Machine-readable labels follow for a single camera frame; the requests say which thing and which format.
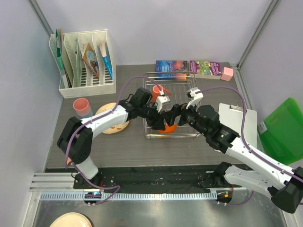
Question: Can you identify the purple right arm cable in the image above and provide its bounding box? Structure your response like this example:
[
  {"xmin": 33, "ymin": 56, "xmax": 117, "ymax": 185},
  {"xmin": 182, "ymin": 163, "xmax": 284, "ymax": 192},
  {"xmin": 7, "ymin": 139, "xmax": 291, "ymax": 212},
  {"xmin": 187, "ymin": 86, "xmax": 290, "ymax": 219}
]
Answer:
[{"xmin": 200, "ymin": 86, "xmax": 303, "ymax": 206}]

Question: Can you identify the blue booklet in organizer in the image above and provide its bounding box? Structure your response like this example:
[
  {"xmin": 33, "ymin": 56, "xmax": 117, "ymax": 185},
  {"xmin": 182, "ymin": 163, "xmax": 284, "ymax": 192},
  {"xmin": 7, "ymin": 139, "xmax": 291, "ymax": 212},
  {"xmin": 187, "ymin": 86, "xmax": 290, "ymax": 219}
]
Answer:
[{"xmin": 99, "ymin": 42, "xmax": 113, "ymax": 79}]

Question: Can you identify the pink plastic cup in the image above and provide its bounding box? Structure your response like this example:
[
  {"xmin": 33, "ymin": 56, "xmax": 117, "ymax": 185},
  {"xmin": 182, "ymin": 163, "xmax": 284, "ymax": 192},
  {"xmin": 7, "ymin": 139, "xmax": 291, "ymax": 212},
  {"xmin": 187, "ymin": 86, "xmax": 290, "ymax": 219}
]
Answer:
[{"xmin": 73, "ymin": 98, "xmax": 90, "ymax": 112}]

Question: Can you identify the white clipboard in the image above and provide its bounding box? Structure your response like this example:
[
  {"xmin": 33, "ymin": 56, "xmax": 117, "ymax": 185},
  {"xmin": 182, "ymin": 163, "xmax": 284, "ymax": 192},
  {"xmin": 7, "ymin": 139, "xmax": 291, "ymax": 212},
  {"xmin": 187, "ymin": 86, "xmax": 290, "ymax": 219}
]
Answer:
[{"xmin": 218, "ymin": 103, "xmax": 257, "ymax": 147}]

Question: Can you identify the blue Jane Eyre book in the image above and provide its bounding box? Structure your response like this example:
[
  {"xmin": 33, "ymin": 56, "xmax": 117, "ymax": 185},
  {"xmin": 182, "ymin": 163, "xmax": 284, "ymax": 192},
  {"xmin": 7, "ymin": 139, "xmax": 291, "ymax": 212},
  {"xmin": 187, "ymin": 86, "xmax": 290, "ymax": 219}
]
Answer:
[{"xmin": 155, "ymin": 60, "xmax": 188, "ymax": 80}]

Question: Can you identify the orange ceramic mug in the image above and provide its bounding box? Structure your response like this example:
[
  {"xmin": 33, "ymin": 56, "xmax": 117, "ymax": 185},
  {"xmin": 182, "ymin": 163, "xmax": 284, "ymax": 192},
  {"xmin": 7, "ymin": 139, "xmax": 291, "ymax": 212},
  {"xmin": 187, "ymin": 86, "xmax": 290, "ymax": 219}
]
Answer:
[{"xmin": 151, "ymin": 85, "xmax": 171, "ymax": 102}]

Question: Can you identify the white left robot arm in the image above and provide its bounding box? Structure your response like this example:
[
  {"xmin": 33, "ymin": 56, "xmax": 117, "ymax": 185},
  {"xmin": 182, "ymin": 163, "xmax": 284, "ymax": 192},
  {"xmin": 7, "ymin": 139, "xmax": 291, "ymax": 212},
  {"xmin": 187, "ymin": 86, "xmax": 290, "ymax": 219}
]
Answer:
[{"xmin": 57, "ymin": 87, "xmax": 170, "ymax": 189}]

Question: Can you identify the pink cube power socket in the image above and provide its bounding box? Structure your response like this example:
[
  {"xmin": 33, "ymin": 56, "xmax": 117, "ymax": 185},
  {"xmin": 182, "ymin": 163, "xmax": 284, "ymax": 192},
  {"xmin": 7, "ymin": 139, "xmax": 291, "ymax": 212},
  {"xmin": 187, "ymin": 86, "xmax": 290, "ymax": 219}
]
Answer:
[{"xmin": 220, "ymin": 67, "xmax": 234, "ymax": 81}]

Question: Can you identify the purple paperback book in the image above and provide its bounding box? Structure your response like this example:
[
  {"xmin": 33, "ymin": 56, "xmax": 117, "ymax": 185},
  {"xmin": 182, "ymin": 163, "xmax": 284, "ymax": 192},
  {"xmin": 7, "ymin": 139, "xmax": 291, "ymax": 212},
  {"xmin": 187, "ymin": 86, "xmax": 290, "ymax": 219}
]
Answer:
[{"xmin": 189, "ymin": 61, "xmax": 221, "ymax": 79}]

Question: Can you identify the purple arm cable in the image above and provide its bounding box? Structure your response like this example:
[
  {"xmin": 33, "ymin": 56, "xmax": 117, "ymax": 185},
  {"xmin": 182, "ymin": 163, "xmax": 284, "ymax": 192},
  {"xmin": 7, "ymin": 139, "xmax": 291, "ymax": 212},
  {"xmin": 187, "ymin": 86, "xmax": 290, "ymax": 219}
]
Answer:
[
  {"xmin": 200, "ymin": 86, "xmax": 303, "ymax": 206},
  {"xmin": 65, "ymin": 75, "xmax": 165, "ymax": 205}
]

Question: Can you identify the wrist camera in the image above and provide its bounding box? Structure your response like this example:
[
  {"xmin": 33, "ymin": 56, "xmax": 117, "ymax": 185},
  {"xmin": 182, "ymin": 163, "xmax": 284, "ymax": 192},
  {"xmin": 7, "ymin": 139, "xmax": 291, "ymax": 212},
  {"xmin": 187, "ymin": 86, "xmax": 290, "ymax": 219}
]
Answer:
[
  {"xmin": 186, "ymin": 87, "xmax": 204, "ymax": 109},
  {"xmin": 155, "ymin": 96, "xmax": 170, "ymax": 112}
]

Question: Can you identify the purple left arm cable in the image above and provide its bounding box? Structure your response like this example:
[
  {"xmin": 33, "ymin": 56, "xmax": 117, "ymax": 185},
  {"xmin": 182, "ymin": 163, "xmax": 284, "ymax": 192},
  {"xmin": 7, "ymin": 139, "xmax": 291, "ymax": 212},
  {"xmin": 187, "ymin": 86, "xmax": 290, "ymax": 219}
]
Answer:
[{"xmin": 65, "ymin": 75, "xmax": 165, "ymax": 205}]

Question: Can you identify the metal wire dish rack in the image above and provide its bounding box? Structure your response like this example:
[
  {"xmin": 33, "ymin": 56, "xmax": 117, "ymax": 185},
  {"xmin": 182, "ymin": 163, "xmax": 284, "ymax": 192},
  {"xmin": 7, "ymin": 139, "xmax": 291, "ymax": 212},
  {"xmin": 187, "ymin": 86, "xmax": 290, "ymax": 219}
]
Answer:
[{"xmin": 143, "ymin": 72, "xmax": 199, "ymax": 139}]

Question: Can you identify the cream plate bottom edge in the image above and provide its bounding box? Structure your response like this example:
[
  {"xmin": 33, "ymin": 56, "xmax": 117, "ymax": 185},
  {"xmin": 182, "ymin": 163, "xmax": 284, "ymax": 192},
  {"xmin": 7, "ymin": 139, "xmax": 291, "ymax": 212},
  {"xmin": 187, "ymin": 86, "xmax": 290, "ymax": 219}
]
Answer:
[{"xmin": 50, "ymin": 212, "xmax": 93, "ymax": 227}]

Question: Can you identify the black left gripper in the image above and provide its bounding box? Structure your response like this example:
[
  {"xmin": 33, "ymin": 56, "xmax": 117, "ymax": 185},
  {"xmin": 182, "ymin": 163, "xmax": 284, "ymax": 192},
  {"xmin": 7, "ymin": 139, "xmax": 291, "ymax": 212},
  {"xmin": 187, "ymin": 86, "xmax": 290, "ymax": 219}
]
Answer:
[{"xmin": 138, "ymin": 103, "xmax": 165, "ymax": 131}]

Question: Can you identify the illustrated booklet in organizer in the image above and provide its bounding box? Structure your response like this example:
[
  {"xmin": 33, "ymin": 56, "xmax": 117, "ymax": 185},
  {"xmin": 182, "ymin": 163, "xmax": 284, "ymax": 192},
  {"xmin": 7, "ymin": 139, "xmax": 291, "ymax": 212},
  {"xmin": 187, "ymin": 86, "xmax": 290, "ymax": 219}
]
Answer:
[{"xmin": 83, "ymin": 43, "xmax": 100, "ymax": 78}]

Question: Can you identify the orange ceramic bowl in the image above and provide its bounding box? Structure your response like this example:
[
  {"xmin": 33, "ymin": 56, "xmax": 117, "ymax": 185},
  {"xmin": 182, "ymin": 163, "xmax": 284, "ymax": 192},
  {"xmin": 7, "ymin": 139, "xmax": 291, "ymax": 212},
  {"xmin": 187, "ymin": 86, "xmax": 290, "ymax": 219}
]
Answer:
[{"xmin": 158, "ymin": 123, "xmax": 178, "ymax": 134}]

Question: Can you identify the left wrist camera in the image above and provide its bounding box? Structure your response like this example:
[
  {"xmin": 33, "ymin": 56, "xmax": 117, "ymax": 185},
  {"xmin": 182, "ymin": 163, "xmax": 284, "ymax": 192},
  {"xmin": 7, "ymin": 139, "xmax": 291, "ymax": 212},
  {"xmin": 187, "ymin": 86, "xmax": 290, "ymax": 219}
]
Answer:
[{"xmin": 155, "ymin": 96, "xmax": 170, "ymax": 112}]

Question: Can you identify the blue plastic cup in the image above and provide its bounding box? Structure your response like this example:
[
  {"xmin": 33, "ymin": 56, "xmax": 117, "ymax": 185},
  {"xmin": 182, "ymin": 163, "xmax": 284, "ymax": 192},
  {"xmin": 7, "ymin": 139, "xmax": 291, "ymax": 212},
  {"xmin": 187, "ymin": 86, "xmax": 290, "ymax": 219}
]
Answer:
[{"xmin": 77, "ymin": 106, "xmax": 94, "ymax": 118}]

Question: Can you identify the beige bird-painted plate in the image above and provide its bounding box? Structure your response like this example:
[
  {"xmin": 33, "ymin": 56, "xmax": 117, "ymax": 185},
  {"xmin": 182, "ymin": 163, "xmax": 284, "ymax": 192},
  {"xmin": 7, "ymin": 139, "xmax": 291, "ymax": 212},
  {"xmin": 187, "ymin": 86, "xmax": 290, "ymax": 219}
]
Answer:
[{"xmin": 94, "ymin": 103, "xmax": 129, "ymax": 135}]

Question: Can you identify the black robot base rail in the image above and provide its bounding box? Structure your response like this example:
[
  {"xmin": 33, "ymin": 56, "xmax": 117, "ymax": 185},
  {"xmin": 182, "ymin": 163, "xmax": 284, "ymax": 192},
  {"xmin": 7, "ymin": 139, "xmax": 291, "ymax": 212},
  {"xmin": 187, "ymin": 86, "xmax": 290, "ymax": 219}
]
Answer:
[{"xmin": 73, "ymin": 165, "xmax": 242, "ymax": 192}]

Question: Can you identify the green folder in organizer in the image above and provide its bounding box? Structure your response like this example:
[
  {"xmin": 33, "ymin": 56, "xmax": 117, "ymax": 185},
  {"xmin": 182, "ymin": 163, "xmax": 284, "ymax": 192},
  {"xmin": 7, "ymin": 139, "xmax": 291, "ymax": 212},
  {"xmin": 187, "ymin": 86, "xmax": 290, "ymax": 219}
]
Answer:
[{"xmin": 55, "ymin": 29, "xmax": 64, "ymax": 70}]

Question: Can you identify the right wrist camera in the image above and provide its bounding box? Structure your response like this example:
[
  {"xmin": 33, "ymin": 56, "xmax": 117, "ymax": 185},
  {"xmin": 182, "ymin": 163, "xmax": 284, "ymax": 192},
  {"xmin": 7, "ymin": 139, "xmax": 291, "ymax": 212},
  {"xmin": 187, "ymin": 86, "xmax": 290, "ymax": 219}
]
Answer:
[{"xmin": 186, "ymin": 87, "xmax": 204, "ymax": 109}]

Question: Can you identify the orange blue marker pen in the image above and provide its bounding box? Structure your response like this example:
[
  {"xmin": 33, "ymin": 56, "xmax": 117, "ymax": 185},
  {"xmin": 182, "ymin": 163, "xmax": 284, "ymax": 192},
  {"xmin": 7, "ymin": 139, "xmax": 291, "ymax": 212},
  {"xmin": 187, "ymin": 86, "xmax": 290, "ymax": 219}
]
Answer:
[{"xmin": 66, "ymin": 158, "xmax": 72, "ymax": 166}]

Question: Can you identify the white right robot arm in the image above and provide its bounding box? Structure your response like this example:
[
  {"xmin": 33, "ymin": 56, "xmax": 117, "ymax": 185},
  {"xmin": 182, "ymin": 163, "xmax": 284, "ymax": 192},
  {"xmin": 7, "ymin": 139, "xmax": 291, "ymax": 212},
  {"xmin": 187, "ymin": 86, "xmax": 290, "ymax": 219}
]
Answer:
[{"xmin": 164, "ymin": 104, "xmax": 303, "ymax": 214}]

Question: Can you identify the white file organizer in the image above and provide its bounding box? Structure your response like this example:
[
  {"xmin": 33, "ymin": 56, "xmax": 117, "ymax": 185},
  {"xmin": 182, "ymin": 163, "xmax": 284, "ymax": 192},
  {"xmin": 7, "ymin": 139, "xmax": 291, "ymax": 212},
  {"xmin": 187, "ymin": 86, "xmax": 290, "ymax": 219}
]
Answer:
[{"xmin": 49, "ymin": 29, "xmax": 116, "ymax": 98}]

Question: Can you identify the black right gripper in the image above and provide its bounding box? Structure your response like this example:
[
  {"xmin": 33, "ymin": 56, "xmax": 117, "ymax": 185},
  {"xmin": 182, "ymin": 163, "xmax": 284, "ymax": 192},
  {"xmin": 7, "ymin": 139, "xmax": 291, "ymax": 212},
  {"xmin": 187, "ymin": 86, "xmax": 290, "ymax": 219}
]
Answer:
[{"xmin": 161, "ymin": 98, "xmax": 209, "ymax": 137}]

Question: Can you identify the green plastic folder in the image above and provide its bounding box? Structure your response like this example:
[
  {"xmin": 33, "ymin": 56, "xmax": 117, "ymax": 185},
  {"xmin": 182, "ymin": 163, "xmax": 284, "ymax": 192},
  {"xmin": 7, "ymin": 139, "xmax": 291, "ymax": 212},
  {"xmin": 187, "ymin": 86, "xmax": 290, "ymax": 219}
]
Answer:
[{"xmin": 258, "ymin": 97, "xmax": 303, "ymax": 165}]

